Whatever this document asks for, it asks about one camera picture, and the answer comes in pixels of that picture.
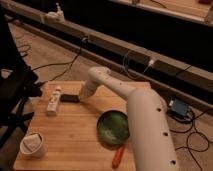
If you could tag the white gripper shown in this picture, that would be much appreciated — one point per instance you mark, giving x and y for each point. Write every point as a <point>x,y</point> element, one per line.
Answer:
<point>87,90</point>

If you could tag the black eraser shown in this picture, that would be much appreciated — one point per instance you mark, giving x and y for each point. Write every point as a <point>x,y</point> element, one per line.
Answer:
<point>69,98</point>

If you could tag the white plastic bottle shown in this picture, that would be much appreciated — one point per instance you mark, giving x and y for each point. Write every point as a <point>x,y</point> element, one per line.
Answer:
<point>53,103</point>

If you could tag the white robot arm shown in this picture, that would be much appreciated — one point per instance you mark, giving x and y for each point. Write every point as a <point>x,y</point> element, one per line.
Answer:
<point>152,143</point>

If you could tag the green bowl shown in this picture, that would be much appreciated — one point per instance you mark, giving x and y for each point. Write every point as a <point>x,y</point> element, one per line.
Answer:
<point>112,127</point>

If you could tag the black chair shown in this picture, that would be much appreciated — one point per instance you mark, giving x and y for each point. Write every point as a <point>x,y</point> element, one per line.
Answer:
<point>17,84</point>

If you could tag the white cup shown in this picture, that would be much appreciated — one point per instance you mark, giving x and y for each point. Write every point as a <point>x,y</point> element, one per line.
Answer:
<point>32,145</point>

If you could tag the blue box on floor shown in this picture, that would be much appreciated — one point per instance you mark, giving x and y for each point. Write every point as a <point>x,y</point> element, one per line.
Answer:
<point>178,108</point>

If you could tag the white object on rail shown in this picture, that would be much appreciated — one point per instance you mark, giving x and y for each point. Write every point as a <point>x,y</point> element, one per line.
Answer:
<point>58,15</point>

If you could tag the grey metal rail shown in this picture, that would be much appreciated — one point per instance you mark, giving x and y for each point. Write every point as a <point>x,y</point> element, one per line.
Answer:
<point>174,54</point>

